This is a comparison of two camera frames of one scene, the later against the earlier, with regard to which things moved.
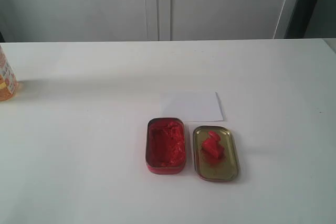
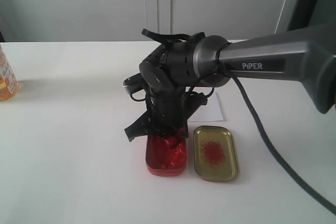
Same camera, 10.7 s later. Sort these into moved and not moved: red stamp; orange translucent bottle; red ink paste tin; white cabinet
Moved: red stamp
Not moved: white cabinet; red ink paste tin; orange translucent bottle
